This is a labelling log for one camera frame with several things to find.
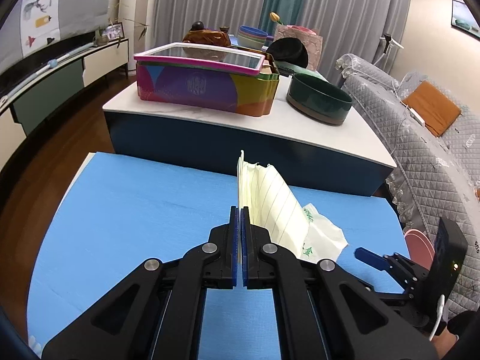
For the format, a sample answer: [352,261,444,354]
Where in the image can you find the white charger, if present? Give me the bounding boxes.
[401,99,427,127]

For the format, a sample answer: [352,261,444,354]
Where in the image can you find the grey television cover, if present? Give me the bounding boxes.
[0,0,113,69]

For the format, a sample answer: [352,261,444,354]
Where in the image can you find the pink patterned bag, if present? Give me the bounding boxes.
[273,24,324,72]

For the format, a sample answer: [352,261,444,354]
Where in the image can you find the person's right forearm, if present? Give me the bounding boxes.
[429,309,480,360]

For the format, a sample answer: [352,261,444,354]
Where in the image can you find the orange cushion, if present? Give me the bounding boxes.
[403,80,462,138]

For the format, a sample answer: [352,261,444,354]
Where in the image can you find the stack of pastel bowls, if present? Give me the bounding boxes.
[237,25,277,50]

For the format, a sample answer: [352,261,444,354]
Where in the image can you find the colourful storage box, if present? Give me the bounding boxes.
[136,58,280,118]

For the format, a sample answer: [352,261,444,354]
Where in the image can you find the blue table mat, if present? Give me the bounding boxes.
[26,152,412,360]

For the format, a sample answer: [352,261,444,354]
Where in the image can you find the grey quilted sofa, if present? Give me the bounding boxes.
[335,53,480,316]

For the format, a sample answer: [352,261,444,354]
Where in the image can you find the dark green round tin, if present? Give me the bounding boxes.
[286,73,353,127]

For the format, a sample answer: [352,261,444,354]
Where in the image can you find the brown wooden ornament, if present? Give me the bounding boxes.
[182,20,232,49]

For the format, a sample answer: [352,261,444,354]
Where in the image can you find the pink rimmed lid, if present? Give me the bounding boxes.
[134,43,267,77]

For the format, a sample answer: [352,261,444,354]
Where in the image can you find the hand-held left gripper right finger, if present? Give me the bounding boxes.
[240,205,439,360]

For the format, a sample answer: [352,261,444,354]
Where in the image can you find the cream lined paper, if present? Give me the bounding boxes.
[237,150,312,250]

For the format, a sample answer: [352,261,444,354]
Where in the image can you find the thin decorative branches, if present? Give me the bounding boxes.
[95,7,149,44]

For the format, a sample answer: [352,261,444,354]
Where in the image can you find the white pole stand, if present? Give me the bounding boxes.
[375,34,405,67]

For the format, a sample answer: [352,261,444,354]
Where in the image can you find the mint green tray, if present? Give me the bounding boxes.
[275,60,331,83]

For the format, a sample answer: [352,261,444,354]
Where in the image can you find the pink plastic bucket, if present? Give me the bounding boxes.
[404,229,436,268]

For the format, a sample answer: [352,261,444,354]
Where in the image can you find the white standing air conditioner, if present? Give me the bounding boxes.
[119,0,158,74]

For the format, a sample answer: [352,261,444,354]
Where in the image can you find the white top coffee table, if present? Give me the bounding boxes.
[103,65,398,198]

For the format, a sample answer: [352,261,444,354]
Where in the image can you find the white bag green print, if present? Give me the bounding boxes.
[298,202,349,263]

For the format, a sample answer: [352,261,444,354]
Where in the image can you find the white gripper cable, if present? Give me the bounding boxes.
[430,294,447,341]

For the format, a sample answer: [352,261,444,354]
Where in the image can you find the black television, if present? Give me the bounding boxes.
[0,34,95,96]

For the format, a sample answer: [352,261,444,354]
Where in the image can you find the grey pleated curtain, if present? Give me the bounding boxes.
[300,0,414,80]
[148,0,275,48]

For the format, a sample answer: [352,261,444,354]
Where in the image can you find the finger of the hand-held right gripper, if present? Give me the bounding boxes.
[354,247,409,283]
[390,252,431,292]

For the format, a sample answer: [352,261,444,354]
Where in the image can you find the white rod blue joint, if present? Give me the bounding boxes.
[0,43,93,101]

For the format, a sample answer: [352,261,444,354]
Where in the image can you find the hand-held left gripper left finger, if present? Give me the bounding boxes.
[41,205,240,360]

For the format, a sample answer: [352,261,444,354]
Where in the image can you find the framed wall picture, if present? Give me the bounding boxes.
[451,0,480,38]

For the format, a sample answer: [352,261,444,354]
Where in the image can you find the television cabinet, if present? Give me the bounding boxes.
[0,37,130,181]

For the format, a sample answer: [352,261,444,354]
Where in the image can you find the black round hat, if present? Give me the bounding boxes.
[266,37,309,70]

